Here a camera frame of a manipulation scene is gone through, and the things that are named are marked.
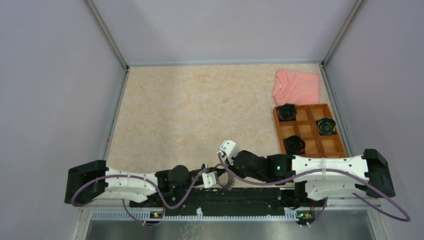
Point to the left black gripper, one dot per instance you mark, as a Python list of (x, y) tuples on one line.
[(212, 169)]

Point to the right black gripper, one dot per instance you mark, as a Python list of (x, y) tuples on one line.
[(236, 171)]

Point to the metal keyring with red handle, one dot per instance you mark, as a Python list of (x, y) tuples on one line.
[(225, 180)]

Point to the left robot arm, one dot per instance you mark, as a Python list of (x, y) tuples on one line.
[(95, 180)]

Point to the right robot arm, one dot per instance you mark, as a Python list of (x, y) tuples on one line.
[(319, 178)]

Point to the black red coil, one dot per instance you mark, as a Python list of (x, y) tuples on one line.
[(294, 145)]

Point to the black coil top left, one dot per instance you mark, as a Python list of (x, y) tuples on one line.
[(286, 112)]

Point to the wooden compartment tray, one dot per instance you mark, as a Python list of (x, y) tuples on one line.
[(317, 146)]

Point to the pink folded cloth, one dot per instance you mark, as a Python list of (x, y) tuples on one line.
[(292, 87)]

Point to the black yellow coil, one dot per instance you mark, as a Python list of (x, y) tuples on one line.
[(326, 126)]

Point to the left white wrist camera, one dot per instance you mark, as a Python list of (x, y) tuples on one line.
[(210, 179)]

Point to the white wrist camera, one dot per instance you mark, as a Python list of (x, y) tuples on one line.
[(210, 179), (229, 149)]

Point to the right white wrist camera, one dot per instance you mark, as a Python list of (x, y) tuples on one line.
[(229, 149)]

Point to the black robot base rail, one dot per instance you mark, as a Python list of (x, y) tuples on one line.
[(233, 202)]

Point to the white slotted cable duct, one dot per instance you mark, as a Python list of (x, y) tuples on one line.
[(148, 215)]

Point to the aluminium frame left rail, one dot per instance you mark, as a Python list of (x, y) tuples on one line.
[(113, 47)]

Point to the aluminium frame rail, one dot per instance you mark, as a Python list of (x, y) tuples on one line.
[(113, 47), (324, 66)]

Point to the aluminium frame right rail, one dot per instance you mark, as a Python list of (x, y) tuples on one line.
[(324, 66)]

